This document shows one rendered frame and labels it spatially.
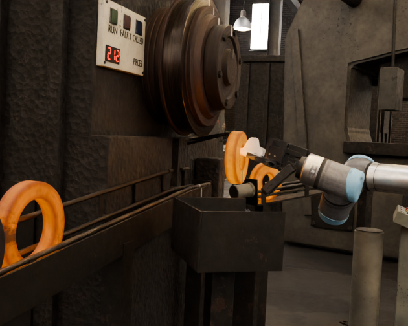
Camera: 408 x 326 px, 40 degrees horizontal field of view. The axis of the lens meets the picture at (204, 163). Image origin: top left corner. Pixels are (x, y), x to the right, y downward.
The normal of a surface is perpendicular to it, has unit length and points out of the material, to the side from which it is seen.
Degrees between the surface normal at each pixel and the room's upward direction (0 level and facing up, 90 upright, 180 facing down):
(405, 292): 90
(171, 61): 93
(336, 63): 90
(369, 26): 90
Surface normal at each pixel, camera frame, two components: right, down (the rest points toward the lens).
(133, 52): 0.95, 0.06
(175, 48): -0.31, -0.11
